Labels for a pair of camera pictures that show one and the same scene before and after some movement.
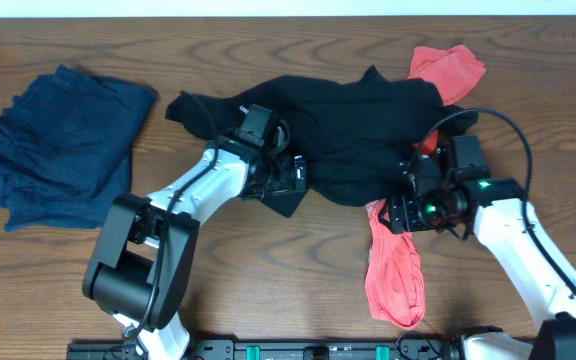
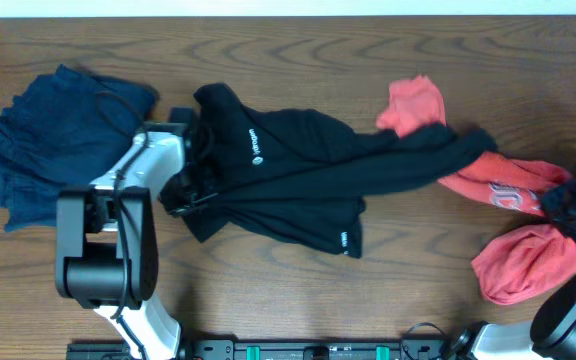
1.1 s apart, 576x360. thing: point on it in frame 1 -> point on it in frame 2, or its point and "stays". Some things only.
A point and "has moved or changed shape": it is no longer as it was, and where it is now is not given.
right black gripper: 403,205 -> 551,199
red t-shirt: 394,280 -> 530,264
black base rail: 274,350 stays
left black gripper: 286,186 -> 180,207
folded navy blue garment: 61,153 stays
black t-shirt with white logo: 358,136 has moved or changed shape
